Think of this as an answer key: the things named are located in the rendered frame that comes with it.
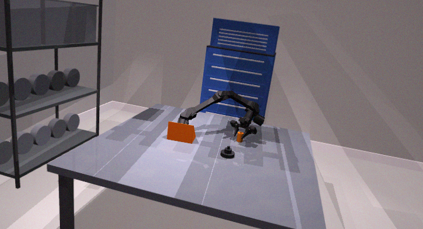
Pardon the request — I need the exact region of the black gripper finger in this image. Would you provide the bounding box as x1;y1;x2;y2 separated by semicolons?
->
241;128;251;139
233;124;239;136

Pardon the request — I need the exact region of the orange knob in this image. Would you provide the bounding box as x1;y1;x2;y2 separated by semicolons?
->
237;132;244;142

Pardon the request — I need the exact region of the dark round pedestal with short shaft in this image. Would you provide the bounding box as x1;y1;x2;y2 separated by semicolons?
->
220;146;235;159

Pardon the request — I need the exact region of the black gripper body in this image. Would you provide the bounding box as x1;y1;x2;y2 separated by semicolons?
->
230;116;257;134

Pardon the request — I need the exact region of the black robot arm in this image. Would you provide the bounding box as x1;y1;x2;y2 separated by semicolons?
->
177;90;265;126

